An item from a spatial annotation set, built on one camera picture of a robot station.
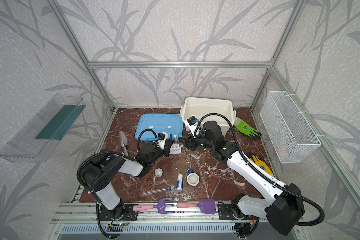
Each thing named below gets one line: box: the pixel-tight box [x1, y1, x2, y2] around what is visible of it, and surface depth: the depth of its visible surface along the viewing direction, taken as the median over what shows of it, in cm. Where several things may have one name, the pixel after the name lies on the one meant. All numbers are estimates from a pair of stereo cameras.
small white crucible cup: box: [154, 168, 163, 177], surface depth 86 cm
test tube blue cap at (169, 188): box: [141, 187, 172, 195], surface depth 82 cm
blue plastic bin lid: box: [134, 113, 184, 141], surface depth 111 cm
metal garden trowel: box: [118, 130, 130, 156], surface depth 105 cm
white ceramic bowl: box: [186, 172, 200, 186], surface depth 84 cm
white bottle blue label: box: [176, 174, 184, 191], surface depth 84 cm
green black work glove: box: [233, 117, 262, 141], surface depth 105 cm
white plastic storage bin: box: [179, 97, 237, 136], surface depth 108 cm
